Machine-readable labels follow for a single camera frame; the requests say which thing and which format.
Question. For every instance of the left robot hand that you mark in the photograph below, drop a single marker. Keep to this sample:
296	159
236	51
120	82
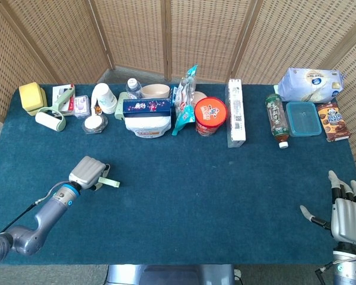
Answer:
87	172

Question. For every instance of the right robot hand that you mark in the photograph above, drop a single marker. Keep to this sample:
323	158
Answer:
347	219

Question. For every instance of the green sticky note pad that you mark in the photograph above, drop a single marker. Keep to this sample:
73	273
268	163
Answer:
109	181

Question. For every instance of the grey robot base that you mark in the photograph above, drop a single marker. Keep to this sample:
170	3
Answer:
172	274

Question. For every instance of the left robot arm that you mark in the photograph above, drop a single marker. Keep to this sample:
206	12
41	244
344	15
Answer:
47	216

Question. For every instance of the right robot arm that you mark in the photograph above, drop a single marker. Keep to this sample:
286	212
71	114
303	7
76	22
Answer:
350	267

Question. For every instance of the small brown snack packet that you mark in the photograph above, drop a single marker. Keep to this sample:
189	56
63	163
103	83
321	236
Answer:
98	109

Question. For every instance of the green white lint roller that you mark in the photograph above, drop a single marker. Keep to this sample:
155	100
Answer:
49	120

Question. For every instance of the clear purple plastic box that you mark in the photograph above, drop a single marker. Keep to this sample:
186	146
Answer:
82	105

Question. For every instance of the pale green holder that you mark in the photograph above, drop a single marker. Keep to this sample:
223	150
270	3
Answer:
120	107

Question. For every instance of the white paper cup stack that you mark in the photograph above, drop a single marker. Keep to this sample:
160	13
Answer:
105	96

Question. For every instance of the red white small box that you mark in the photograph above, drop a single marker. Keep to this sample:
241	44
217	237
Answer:
59	92

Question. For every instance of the navy blue long box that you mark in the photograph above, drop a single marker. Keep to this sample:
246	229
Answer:
146	107

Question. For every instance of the blue tablecloth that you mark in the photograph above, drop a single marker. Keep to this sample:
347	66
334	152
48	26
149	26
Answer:
178	193

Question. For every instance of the yellow sponge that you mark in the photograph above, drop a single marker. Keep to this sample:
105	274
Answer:
31	96

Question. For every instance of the clear water bottle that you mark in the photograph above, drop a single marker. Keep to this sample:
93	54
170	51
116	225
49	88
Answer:
133	89

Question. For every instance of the panda biscuit box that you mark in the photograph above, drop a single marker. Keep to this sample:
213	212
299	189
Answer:
333	121

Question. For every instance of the beige bowl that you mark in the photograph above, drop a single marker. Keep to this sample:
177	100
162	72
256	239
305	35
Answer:
155	91

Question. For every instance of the teal lidded food container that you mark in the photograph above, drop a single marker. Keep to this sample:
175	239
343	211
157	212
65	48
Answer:
303	118

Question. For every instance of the teal snack bag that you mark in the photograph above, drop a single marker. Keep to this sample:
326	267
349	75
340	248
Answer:
184	115

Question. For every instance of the blue small pack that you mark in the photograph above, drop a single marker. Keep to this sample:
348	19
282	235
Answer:
173	95

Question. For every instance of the green tea bottle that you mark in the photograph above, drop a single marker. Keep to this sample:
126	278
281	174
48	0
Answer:
277	118

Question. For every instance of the beige round container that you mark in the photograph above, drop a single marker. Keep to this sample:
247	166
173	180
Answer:
199	97

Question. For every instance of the red instant noodle cup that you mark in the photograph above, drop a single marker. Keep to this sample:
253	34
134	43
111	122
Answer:
210	114

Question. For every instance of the white blue soft pack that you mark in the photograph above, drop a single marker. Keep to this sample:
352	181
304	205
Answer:
310	84

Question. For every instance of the wicker folding screen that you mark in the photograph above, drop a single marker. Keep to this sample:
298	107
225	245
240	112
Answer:
136	29

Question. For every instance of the white long tissue box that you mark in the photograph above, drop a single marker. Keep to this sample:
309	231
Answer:
235	112

